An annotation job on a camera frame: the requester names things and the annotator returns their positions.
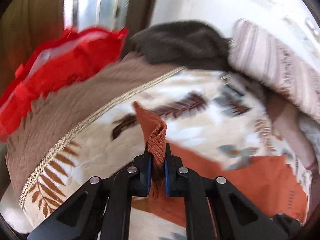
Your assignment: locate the dark grey fleece garment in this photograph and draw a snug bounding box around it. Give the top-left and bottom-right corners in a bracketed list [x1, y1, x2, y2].
[131, 21, 232, 72]

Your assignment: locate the light blue quilted pillow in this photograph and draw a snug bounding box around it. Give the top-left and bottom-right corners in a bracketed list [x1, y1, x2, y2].
[298, 114, 320, 161]

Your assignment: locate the orange knitted sweater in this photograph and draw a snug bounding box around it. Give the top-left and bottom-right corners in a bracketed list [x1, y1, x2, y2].
[133, 102, 308, 226]

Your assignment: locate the brown quilted bedspread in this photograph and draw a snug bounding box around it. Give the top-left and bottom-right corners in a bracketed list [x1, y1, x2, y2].
[6, 53, 183, 206]

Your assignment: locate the leaf pattern fleece blanket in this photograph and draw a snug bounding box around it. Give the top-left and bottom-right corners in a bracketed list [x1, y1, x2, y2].
[18, 65, 313, 240]

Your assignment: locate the red fabric cloth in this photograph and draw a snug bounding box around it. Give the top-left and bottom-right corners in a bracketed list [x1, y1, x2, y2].
[1, 27, 128, 142]

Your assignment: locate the pink brown bed sheet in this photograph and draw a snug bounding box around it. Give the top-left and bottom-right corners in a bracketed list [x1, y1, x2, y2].
[265, 92, 316, 170]

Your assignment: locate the brown wooden window frame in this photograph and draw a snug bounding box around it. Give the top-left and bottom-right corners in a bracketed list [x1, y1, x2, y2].
[1, 0, 155, 92]

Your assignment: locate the striped floral quilted pillow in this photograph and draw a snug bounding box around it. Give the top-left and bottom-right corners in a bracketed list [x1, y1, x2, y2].
[228, 19, 319, 121]

